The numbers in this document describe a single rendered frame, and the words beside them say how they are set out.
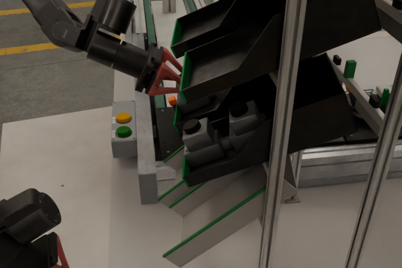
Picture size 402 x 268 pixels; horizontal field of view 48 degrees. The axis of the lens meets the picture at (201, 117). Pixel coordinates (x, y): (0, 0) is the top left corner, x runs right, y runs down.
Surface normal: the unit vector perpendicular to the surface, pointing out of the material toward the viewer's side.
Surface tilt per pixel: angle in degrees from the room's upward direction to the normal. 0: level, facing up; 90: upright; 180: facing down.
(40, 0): 46
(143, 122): 0
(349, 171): 90
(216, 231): 90
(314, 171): 90
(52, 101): 0
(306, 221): 0
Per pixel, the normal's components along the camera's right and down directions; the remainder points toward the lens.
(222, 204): -0.71, -0.60
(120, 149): 0.14, 0.54
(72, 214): 0.00, -0.83
